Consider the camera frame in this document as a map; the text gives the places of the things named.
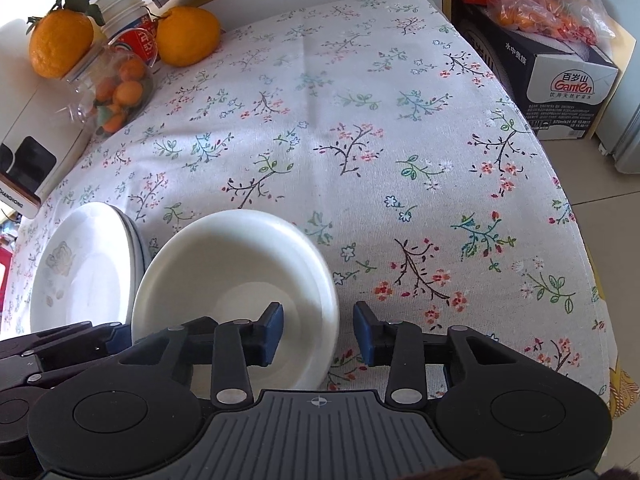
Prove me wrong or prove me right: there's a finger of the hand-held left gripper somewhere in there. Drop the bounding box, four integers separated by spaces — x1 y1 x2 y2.
37 324 135 390
0 322 96 362

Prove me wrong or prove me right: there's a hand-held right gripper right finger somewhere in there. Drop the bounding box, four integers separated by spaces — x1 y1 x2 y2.
352 301 523 406

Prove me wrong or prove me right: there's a white rose print plate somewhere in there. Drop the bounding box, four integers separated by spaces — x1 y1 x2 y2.
29 202 138 336

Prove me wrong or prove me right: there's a white bowl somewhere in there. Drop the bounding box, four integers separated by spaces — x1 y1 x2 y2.
131 211 342 392

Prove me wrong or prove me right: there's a stack of paper cups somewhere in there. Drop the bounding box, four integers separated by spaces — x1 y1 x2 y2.
92 0 161 66

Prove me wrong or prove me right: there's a plastic bag of small oranges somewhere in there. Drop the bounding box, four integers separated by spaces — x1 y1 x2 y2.
487 0 616 51

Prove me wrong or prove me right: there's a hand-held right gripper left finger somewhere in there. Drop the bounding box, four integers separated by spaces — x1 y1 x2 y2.
117 301 286 406

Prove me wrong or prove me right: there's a floral tablecloth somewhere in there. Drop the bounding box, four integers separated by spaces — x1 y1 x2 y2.
0 0 618 406

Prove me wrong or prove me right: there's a white air fryer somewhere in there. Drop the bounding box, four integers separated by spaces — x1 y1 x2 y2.
0 19 108 220

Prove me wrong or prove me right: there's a silver refrigerator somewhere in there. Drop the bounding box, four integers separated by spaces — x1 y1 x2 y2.
597 35 640 177

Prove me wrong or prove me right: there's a glass jar of small oranges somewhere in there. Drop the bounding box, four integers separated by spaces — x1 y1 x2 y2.
65 42 156 138

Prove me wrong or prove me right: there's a large orange with leaves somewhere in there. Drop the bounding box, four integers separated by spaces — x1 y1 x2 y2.
27 0 107 80

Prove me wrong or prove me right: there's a black white water carton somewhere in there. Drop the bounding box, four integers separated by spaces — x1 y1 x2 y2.
457 2 621 142

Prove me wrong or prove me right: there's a yellow patterned cloth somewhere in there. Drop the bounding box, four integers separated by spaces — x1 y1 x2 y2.
590 255 628 418

